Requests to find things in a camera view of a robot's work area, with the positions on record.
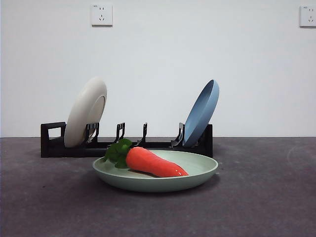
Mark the orange carrot with green leaves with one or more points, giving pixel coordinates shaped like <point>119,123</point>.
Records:
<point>155,164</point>

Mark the green plate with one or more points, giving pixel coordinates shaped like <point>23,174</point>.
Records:
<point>153,184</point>

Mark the blue plate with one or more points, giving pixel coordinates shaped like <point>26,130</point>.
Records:
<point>200,118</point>

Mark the white plate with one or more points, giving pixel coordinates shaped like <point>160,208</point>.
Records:
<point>81,116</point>

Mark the black plate rack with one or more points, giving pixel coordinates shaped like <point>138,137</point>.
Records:
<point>47,150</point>

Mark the white wall socket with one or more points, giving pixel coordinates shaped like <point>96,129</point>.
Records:
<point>102,14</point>
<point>308,16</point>

